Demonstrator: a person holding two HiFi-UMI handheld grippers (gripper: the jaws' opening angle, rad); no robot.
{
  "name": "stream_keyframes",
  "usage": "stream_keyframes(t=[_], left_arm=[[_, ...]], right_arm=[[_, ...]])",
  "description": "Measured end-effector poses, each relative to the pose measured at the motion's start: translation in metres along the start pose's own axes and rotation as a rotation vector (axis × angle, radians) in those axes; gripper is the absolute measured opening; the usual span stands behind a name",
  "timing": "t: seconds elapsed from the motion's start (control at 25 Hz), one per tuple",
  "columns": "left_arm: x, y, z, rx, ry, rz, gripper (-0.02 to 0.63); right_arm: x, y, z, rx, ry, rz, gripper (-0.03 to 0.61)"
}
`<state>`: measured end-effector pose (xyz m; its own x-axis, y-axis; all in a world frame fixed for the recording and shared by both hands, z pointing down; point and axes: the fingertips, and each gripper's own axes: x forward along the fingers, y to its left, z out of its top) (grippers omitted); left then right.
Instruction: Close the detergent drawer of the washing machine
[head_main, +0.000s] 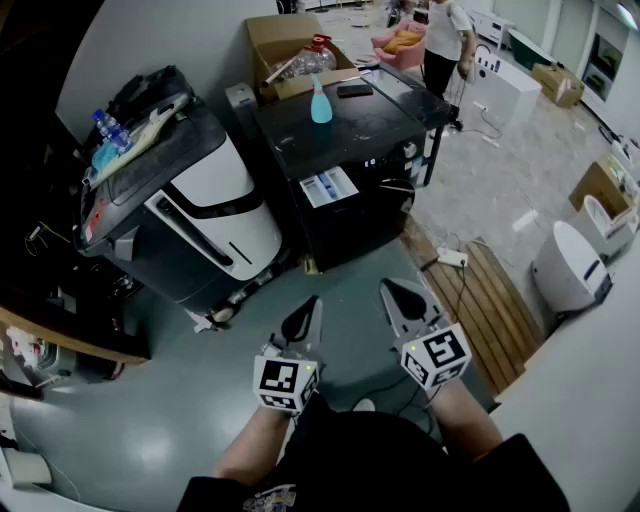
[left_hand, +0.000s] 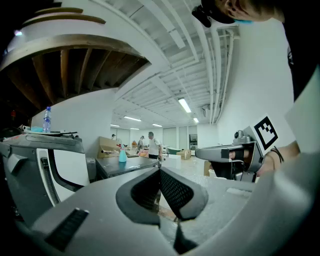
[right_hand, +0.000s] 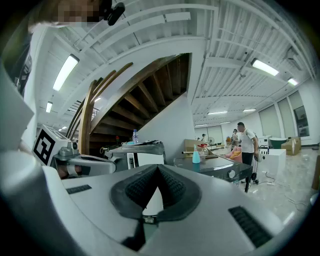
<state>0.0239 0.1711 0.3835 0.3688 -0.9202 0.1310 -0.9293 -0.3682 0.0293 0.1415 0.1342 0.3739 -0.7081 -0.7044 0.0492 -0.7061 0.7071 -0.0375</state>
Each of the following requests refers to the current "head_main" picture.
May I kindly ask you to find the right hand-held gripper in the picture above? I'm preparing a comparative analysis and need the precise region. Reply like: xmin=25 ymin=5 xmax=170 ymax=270
xmin=380 ymin=277 xmax=473 ymax=390

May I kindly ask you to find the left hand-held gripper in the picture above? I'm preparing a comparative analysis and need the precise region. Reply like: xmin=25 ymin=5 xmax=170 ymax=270
xmin=253 ymin=295 xmax=324 ymax=415

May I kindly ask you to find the white detergent drawer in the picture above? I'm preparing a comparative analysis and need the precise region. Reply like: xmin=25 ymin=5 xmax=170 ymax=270
xmin=298 ymin=166 xmax=360 ymax=210

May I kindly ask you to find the person's left forearm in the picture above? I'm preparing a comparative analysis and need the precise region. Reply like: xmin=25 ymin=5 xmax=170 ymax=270
xmin=212 ymin=403 xmax=295 ymax=487

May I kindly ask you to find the person's right forearm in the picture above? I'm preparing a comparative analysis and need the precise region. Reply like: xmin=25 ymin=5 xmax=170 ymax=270
xmin=428 ymin=382 xmax=504 ymax=464

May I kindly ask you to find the white power strip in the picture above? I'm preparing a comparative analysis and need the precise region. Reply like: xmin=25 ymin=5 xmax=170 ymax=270
xmin=436 ymin=246 xmax=470 ymax=268

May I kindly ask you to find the wooden slat mat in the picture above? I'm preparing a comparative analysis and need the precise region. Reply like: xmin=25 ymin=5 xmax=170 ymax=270
xmin=422 ymin=241 xmax=545 ymax=396

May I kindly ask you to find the person's black clothing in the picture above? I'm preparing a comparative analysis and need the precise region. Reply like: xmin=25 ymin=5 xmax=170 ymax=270
xmin=177 ymin=394 xmax=571 ymax=512

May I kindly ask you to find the white round appliance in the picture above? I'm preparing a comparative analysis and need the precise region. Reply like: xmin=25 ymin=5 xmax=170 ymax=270
xmin=530 ymin=221 xmax=614 ymax=316

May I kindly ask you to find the white and black cleaning robot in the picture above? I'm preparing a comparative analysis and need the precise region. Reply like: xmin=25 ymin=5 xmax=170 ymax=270
xmin=79 ymin=64 xmax=284 ymax=317

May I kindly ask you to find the black washing machine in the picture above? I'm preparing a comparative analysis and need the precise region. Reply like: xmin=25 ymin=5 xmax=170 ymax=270
xmin=252 ymin=74 xmax=427 ymax=274

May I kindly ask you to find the black side table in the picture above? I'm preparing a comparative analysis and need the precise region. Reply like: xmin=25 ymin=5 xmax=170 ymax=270
xmin=358 ymin=63 xmax=454 ymax=189

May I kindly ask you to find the teal spray bottle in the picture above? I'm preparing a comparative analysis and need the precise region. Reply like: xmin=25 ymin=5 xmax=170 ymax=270
xmin=309 ymin=73 xmax=334 ymax=125

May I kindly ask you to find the brown cardboard box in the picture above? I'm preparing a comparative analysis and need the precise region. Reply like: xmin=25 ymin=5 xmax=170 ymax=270
xmin=568 ymin=159 xmax=637 ymax=221

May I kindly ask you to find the wooden shelf board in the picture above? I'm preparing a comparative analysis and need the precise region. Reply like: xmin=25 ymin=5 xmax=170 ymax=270
xmin=0 ymin=299 xmax=152 ymax=367

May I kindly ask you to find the grey upright appliance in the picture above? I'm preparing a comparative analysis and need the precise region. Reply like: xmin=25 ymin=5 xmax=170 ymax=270
xmin=224 ymin=82 xmax=259 ymax=136

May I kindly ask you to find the white box cabinet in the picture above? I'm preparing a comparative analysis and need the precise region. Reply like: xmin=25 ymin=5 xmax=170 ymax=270
xmin=467 ymin=44 xmax=544 ymax=126

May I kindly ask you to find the pink armchair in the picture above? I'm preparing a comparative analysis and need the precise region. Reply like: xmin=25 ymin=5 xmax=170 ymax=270
xmin=370 ymin=17 xmax=429 ymax=71

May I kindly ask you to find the beige plastic part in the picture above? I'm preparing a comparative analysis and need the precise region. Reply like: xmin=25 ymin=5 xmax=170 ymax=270
xmin=88 ymin=92 xmax=194 ymax=184

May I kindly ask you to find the grey tube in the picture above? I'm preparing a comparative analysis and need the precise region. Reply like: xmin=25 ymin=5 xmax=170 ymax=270
xmin=259 ymin=55 xmax=302 ymax=89

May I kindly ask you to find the teal cloth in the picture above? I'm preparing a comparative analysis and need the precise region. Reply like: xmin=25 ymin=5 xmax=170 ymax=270
xmin=91 ymin=140 xmax=122 ymax=171

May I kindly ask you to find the yellow cushion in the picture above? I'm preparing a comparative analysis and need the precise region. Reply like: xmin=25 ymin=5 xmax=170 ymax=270
xmin=382 ymin=29 xmax=424 ymax=55

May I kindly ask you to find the clear jug with red cap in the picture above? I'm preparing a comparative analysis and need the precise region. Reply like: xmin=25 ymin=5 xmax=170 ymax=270
xmin=287 ymin=33 xmax=339 ymax=77

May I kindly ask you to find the small cardboard box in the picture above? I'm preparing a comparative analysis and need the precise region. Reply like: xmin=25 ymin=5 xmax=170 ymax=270
xmin=530 ymin=62 xmax=586 ymax=109

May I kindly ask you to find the small clear water bottle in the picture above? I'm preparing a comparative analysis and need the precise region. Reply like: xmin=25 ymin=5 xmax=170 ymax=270
xmin=91 ymin=108 xmax=134 ymax=154

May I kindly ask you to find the large open cardboard box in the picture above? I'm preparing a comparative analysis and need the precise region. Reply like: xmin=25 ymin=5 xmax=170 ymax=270
xmin=244 ymin=13 xmax=361 ymax=104

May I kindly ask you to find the white plastic container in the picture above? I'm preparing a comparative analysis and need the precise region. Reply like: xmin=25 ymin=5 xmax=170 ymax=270
xmin=0 ymin=448 xmax=53 ymax=491

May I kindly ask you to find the black floor cable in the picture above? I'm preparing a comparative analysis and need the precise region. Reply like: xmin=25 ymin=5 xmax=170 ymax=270
xmin=344 ymin=373 xmax=437 ymax=432

